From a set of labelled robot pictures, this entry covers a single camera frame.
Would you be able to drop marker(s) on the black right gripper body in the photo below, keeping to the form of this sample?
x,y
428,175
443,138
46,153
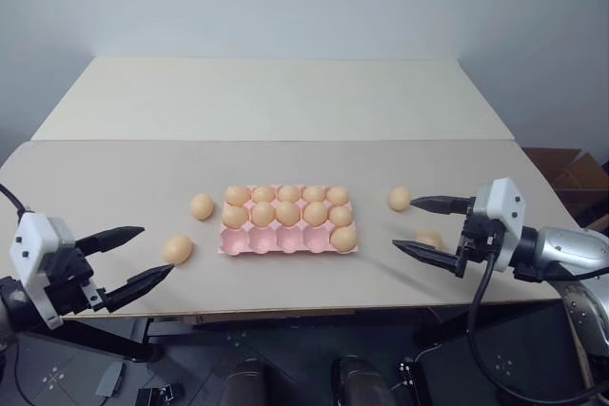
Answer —
x,y
478,239

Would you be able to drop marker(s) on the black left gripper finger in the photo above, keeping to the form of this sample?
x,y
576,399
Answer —
x,y
138,284
109,237

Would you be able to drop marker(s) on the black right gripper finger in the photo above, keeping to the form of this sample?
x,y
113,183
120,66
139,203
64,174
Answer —
x,y
430,255
445,204

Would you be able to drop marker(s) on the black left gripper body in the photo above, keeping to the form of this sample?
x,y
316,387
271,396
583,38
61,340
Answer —
x,y
69,277

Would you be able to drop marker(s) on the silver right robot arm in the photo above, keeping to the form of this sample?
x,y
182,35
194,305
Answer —
x,y
571,249

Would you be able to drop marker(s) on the pink egg tray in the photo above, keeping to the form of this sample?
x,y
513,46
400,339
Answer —
x,y
266,245

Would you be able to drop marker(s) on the tan egg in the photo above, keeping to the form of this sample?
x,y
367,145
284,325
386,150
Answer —
x,y
263,213
287,213
263,194
428,235
236,194
343,238
340,216
337,195
399,198
288,193
178,249
313,194
202,206
234,216
315,212

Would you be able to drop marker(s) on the grey flat floor object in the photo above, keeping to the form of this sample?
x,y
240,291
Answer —
x,y
109,377

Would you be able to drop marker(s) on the black box on floor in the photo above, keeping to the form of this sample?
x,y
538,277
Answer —
x,y
159,395

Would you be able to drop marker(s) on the brown cardboard box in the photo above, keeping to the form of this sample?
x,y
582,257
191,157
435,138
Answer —
x,y
585,178

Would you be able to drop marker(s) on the dark rounded shape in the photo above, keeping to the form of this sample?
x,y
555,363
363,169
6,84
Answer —
x,y
358,380
247,384

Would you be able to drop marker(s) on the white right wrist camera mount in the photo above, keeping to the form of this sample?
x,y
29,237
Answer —
x,y
500,201

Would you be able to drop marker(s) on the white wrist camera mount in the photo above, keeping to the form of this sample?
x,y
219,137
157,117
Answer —
x,y
35,239
500,201

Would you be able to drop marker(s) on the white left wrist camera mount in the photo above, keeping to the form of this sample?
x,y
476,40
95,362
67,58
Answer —
x,y
35,239

